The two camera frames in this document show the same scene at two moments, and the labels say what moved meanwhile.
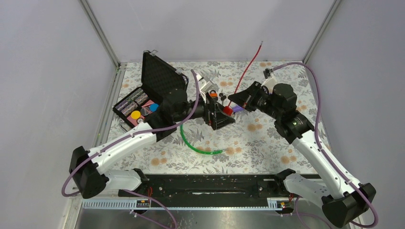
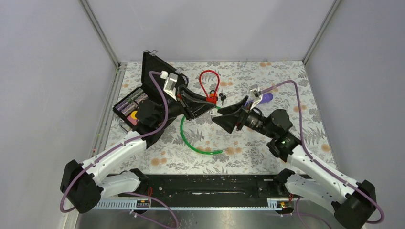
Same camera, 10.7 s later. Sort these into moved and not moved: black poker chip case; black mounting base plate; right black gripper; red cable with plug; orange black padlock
Moved: right black gripper; red cable with plug
Not moved: black poker chip case; orange black padlock; black mounting base plate
